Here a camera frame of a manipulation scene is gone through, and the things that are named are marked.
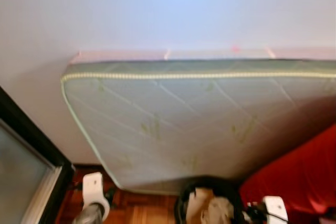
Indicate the crumpled white paper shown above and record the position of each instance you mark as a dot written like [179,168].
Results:
[218,211]

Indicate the red cushion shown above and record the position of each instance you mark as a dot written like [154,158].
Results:
[299,177]

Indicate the white carton piece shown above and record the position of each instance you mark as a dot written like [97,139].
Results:
[196,205]

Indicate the black waste bin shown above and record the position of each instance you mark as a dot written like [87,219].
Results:
[180,205]

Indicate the frosted glass door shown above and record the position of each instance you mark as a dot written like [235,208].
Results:
[21,182]

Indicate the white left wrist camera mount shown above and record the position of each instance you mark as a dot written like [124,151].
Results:
[93,187]

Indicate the black door frame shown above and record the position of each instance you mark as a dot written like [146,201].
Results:
[31,132]

